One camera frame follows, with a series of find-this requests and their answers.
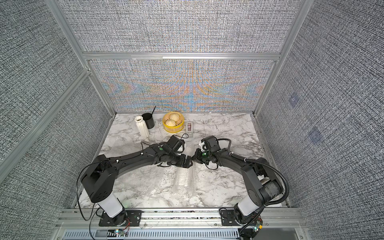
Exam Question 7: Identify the aluminium front rail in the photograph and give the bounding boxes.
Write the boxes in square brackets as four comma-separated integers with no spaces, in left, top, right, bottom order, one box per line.
[51,208,311,240]

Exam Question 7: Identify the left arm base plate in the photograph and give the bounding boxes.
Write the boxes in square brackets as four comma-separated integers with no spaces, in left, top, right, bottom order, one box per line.
[99,210,143,227]

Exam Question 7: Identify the yellow steamer basket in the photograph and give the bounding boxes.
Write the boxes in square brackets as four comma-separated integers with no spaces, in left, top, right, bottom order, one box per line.
[162,112,185,133]

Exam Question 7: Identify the clear bubble wrap sheet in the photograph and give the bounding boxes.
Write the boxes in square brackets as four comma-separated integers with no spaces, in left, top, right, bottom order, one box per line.
[114,163,225,208]

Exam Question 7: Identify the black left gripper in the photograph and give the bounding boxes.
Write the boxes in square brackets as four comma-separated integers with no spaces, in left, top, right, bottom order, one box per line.
[167,152,195,168]

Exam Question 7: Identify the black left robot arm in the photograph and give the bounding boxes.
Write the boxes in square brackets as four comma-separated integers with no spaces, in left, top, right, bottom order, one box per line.
[78,135,193,225]

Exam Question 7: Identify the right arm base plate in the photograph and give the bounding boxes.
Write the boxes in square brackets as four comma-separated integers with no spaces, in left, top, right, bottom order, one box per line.
[219,208,256,227]

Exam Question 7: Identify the bun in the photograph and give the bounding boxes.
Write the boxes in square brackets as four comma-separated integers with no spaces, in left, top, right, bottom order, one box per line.
[170,113,181,122]
[166,119,177,127]

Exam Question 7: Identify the front bun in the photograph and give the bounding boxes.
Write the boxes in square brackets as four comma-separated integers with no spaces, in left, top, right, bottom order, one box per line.
[166,119,177,127]

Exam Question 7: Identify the back bun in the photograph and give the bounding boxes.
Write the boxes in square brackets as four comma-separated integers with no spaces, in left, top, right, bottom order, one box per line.
[170,113,181,122]

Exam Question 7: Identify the small clear box red contents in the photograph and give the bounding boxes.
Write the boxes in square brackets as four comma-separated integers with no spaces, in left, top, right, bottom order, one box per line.
[186,122,194,138]

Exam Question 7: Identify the white ribbed slim vase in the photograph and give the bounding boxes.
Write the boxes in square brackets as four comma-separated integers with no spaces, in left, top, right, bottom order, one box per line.
[135,116,149,139]

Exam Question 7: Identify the thin black left cable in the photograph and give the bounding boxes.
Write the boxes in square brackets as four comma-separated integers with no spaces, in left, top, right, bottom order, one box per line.
[75,163,100,222]

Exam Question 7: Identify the black cup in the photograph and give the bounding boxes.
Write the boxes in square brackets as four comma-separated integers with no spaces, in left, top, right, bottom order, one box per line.
[142,113,155,130]

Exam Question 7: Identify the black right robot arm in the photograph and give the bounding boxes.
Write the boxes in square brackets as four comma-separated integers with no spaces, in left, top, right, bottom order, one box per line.
[192,136,290,225]

